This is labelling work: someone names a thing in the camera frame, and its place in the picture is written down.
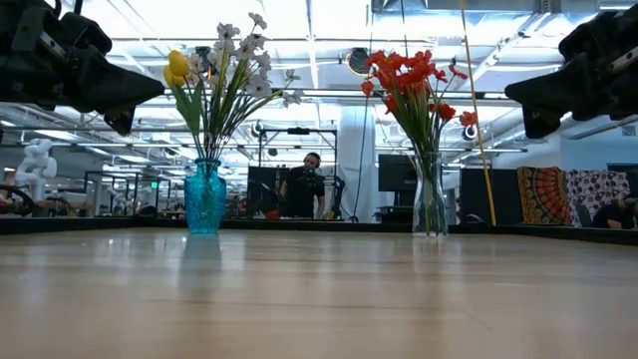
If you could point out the black monitor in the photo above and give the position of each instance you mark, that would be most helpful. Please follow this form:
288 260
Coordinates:
394 172

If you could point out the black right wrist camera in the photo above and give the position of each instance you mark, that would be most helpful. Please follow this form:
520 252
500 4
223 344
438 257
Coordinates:
583 37

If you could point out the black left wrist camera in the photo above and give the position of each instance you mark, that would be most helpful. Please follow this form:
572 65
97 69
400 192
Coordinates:
87 35

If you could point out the orange mandala cloth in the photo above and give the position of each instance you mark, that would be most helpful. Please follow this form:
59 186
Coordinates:
541 194

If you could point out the black table frame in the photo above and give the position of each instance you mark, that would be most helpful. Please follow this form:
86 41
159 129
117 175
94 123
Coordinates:
299 225

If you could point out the red small-blossom flower bunch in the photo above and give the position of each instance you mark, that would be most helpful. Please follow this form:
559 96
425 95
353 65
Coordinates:
399 65

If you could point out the black background robot arm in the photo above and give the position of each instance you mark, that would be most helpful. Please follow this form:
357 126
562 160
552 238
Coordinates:
340 194

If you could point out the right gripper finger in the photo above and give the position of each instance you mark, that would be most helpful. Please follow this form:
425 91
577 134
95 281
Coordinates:
563 107
558 82

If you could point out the black background panel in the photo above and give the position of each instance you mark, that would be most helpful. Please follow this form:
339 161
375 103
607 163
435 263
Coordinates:
503 194

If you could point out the person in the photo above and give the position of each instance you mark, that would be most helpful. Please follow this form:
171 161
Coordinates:
304 192
615 217

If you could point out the round black ceiling fixture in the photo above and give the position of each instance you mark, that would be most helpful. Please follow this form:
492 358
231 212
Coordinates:
256 129
469 133

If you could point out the teal glass vase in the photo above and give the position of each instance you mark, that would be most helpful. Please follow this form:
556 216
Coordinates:
204 204

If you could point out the clear glass vase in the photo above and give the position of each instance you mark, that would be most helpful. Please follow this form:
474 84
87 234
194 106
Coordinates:
418 214

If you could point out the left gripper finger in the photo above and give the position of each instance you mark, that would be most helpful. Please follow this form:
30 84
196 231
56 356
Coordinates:
114 82
114 105

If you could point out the black background frame rig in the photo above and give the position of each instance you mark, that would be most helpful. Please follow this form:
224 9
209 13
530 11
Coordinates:
298 130

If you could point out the purple white patterned cloth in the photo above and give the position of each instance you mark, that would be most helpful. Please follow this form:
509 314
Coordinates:
598 192

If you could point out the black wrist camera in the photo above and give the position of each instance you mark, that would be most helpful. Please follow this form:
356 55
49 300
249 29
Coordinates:
87 35
583 37

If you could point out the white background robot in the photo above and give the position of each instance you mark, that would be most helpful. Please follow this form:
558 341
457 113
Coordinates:
35 164

